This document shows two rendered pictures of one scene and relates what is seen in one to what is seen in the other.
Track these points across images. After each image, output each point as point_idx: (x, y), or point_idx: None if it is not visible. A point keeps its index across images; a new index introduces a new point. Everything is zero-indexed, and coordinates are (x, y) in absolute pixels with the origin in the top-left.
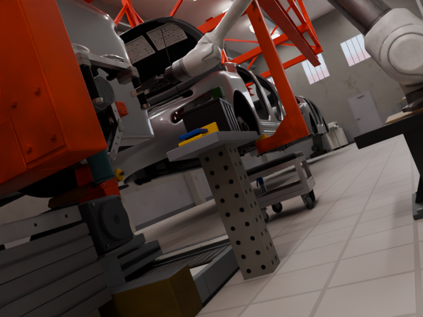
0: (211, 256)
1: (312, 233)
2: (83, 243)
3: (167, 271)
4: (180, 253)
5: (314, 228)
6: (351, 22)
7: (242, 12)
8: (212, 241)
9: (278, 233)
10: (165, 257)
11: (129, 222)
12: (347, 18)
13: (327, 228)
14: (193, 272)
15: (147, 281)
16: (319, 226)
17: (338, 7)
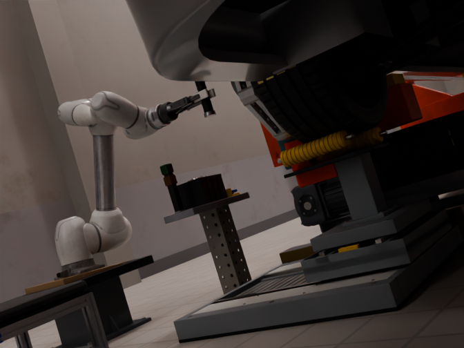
0: (259, 288)
1: (169, 331)
2: None
3: (291, 249)
4: (284, 290)
5: (155, 339)
6: (114, 197)
7: (98, 120)
8: (244, 300)
9: (169, 345)
10: (305, 286)
11: (297, 213)
12: (113, 193)
13: (157, 333)
14: (280, 268)
15: (302, 245)
16: (152, 339)
17: (114, 185)
